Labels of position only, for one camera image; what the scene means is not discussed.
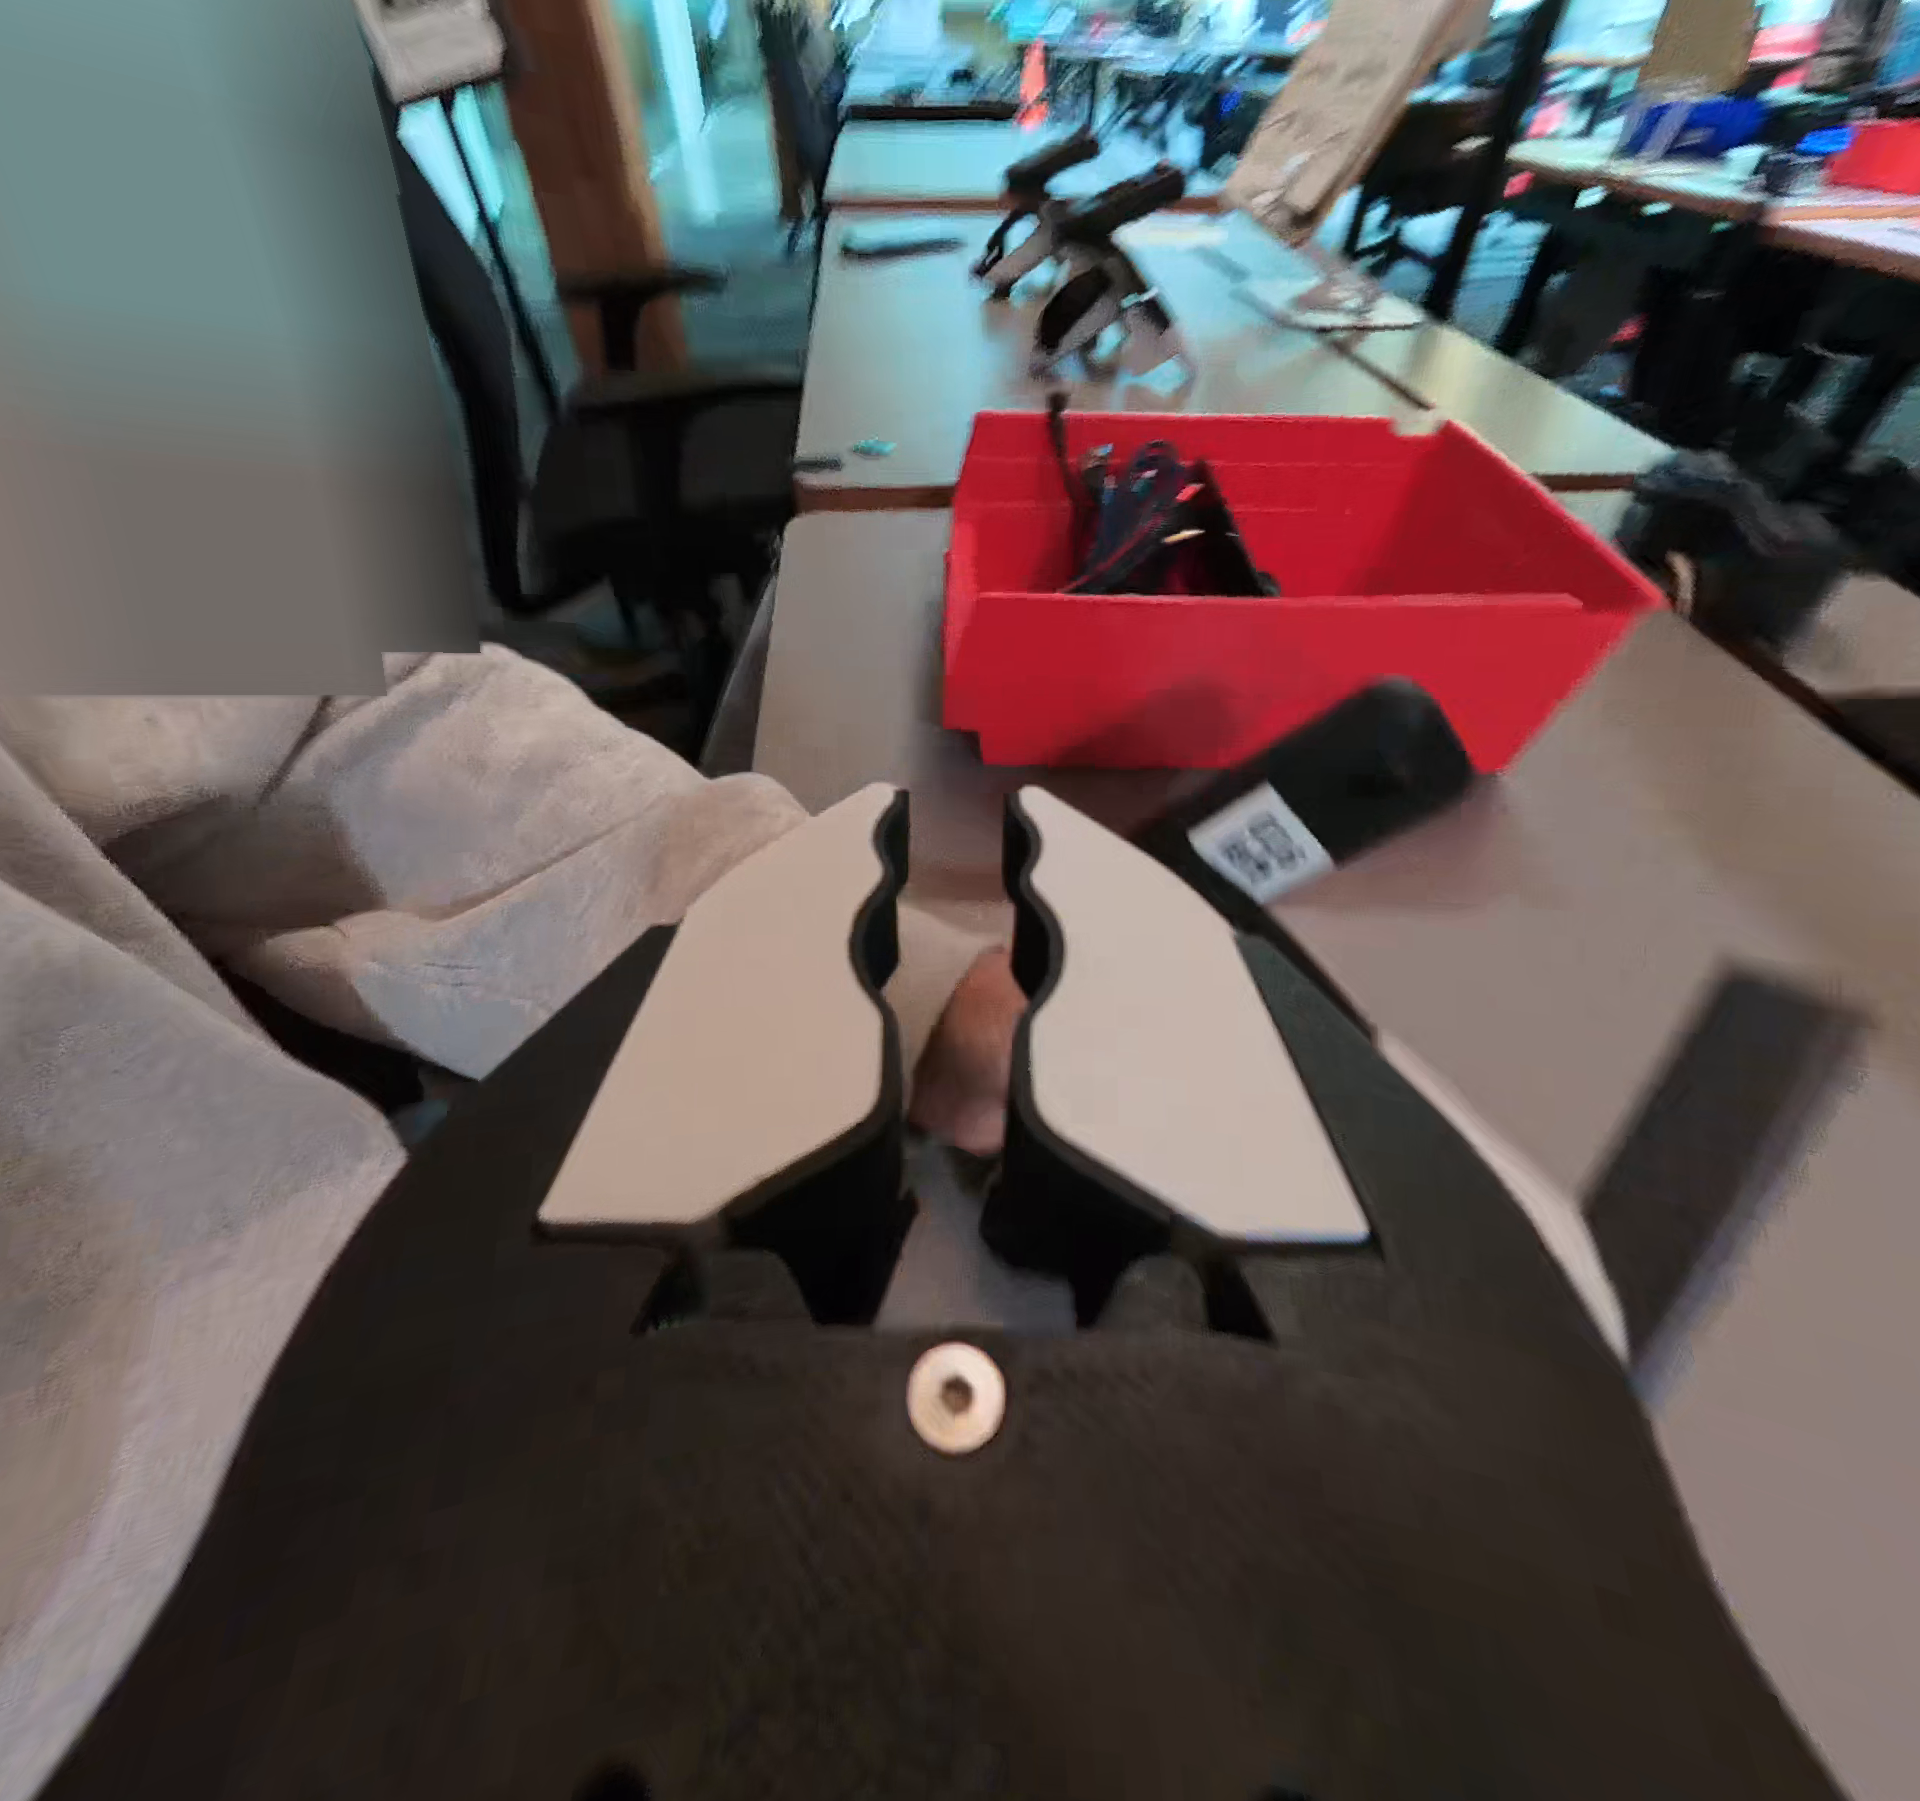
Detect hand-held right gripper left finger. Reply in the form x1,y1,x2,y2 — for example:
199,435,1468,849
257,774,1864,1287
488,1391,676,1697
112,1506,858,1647
534,780,917,1325

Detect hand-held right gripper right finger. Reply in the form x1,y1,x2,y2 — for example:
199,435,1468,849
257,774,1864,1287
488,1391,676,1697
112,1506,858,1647
978,780,1374,1325

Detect long grey desk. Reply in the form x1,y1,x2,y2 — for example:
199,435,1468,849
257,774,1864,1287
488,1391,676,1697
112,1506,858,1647
1506,129,1920,280

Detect person's left hand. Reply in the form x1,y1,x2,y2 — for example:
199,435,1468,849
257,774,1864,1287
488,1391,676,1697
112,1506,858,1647
906,945,1041,1160

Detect red plastic bin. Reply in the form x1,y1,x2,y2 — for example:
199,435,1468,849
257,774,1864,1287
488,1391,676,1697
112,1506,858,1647
941,408,1671,779

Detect black bag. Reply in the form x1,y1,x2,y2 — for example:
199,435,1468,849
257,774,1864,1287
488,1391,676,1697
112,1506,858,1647
1616,448,1849,649

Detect black tape strip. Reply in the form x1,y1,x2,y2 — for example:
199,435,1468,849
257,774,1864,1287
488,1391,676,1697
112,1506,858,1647
1581,967,1868,1361

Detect black device with pale stand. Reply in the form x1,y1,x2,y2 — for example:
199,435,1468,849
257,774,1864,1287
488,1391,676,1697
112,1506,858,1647
972,129,1108,304
1027,162,1201,385

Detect black office chair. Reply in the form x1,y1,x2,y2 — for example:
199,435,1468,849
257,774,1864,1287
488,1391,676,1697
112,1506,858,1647
387,106,813,636

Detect brown cardboard sheet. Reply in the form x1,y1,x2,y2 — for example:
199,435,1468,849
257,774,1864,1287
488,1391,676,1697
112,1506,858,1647
1218,0,1545,243

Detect cardboard box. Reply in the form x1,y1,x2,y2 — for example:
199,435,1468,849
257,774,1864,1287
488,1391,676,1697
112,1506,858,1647
1642,0,1766,96

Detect bundle of black cables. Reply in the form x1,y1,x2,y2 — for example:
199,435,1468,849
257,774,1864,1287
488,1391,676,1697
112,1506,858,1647
1045,395,1287,599

